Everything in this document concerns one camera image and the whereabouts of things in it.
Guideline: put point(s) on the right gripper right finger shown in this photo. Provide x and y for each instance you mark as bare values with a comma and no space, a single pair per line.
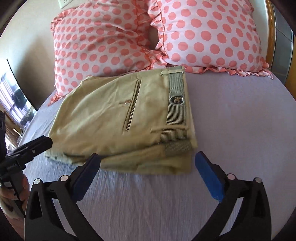
253,221

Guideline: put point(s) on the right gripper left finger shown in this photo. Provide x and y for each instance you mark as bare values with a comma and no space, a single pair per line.
41,218

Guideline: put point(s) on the khaki pants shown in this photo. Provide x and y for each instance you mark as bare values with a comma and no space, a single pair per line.
137,123

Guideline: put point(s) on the person's left hand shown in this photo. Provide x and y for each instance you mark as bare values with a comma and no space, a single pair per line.
8,199

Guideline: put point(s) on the black television screen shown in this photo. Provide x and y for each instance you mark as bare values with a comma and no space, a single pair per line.
13,99

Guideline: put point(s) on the polka dot pillow near outlet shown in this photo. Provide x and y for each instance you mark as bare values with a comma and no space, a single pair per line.
101,38

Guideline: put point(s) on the polka dot pillow far side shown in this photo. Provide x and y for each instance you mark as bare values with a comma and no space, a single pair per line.
219,36

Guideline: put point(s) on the wooden headboard frame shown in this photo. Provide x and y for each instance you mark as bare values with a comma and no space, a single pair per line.
280,47

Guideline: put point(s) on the white wall outlet plate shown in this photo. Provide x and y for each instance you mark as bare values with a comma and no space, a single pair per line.
63,3

